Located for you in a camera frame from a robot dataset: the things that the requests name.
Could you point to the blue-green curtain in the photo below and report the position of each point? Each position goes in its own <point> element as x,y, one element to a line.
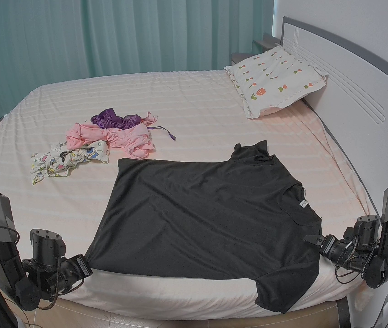
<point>112,29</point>

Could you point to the black T-shirt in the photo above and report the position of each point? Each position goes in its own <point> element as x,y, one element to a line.
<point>197,217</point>

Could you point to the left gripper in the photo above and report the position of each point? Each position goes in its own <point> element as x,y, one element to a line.
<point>77,272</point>

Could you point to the white printed garment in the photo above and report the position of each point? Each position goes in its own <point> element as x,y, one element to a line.
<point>64,161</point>

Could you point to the purple garment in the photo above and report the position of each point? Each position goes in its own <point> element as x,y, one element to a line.
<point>112,120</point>

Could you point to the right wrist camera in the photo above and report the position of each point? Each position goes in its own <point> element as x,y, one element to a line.
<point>349,234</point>

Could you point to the white printed pillow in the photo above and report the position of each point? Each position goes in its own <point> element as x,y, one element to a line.
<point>272,80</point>

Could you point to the pink garment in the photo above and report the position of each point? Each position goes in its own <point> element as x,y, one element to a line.
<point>129,140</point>

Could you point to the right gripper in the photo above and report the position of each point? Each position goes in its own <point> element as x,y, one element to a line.
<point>332,249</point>

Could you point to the grey bedside table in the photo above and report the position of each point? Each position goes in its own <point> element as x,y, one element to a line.
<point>243,58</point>

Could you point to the bed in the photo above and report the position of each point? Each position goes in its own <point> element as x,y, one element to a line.
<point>180,97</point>

